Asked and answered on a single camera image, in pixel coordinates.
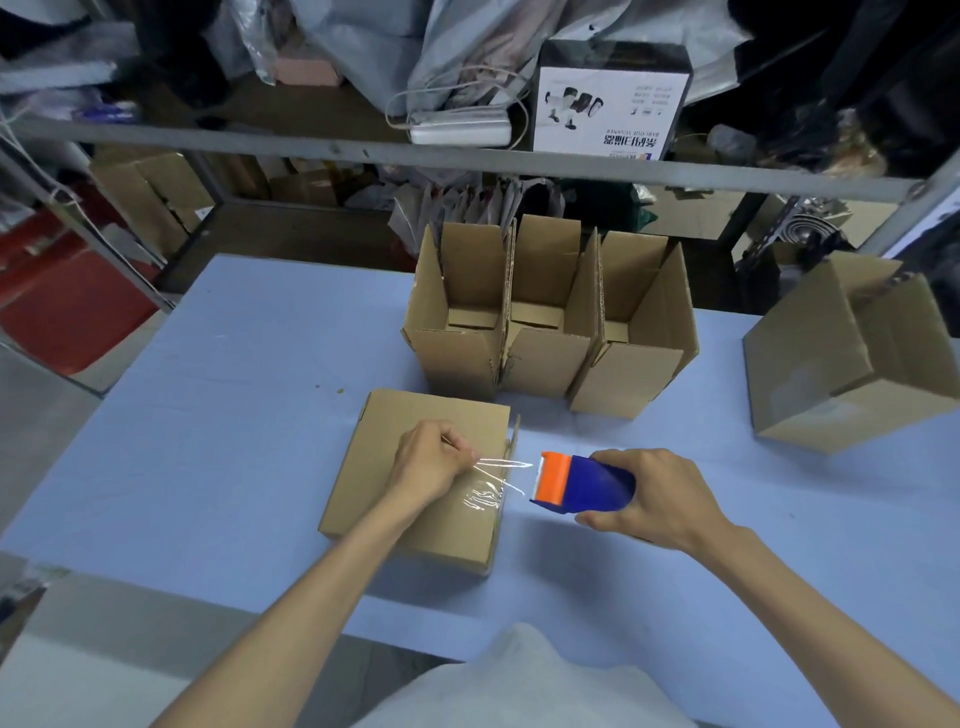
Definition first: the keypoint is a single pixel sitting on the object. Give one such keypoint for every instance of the person's left hand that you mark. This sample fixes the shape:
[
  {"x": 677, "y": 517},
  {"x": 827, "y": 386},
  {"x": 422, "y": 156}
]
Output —
[{"x": 431, "y": 465}]

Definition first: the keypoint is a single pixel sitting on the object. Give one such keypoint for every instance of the person's right hand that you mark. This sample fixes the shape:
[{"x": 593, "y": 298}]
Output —
[{"x": 667, "y": 502}]

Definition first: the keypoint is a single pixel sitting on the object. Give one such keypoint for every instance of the orange blue tape dispenser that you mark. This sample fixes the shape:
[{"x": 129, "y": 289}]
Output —
[{"x": 592, "y": 484}]

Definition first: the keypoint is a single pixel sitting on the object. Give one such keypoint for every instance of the plain brown cardboard box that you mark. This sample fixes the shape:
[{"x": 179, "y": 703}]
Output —
[{"x": 802, "y": 352}]

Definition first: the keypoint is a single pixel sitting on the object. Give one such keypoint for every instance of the large brown storage cardboard box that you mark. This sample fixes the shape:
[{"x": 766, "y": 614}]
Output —
[{"x": 150, "y": 202}]

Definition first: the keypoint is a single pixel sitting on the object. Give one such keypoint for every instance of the person's left forearm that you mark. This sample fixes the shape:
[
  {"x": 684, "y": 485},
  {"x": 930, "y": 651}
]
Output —
[{"x": 285, "y": 622}]

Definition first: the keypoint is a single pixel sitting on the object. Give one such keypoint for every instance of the person's right forearm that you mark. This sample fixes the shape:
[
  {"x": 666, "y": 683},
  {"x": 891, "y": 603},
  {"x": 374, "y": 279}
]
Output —
[{"x": 825, "y": 630}]

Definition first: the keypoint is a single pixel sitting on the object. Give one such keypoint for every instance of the person's white shirt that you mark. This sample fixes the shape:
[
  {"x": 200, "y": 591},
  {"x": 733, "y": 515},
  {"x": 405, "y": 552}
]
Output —
[{"x": 525, "y": 682}]

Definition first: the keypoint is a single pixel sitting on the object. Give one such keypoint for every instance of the bundle of grey paper bags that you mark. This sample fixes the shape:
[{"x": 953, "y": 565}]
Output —
[{"x": 450, "y": 206}]

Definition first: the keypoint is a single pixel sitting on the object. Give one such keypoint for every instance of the dark green bag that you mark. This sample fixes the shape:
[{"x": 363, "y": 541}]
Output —
[{"x": 607, "y": 206}]

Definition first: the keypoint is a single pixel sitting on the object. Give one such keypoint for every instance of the silver reflective roll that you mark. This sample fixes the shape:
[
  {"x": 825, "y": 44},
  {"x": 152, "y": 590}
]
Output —
[{"x": 817, "y": 223}]

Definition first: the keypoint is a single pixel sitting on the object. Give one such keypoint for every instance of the white power strip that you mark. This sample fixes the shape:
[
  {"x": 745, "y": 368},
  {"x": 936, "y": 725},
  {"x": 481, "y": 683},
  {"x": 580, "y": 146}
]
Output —
[{"x": 459, "y": 127}]

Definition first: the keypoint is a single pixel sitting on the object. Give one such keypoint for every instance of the white glossy cabinet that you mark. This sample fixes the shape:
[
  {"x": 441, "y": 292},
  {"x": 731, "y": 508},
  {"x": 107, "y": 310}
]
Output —
[{"x": 112, "y": 667}]

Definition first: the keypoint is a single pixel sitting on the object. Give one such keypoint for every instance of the grey metal shelving rack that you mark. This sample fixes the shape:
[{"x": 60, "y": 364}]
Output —
[{"x": 225, "y": 146}]

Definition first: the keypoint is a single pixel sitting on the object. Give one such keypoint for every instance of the red plastic stool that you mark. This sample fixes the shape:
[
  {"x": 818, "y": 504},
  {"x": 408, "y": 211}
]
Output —
[{"x": 75, "y": 315}]

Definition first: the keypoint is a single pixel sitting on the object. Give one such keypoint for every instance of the white black printed box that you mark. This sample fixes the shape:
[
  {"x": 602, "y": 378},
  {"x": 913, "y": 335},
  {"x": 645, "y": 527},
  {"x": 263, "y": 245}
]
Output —
[{"x": 607, "y": 105}]

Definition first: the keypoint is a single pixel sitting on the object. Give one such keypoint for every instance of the pile of grey plastic mailers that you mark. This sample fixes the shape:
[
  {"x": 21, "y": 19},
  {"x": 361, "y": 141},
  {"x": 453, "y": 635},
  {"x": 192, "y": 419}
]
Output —
[{"x": 390, "y": 37}]

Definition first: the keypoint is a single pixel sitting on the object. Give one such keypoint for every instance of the white perforated rack post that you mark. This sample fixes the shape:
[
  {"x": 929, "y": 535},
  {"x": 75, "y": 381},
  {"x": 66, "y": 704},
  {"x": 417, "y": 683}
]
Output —
[{"x": 915, "y": 214}]

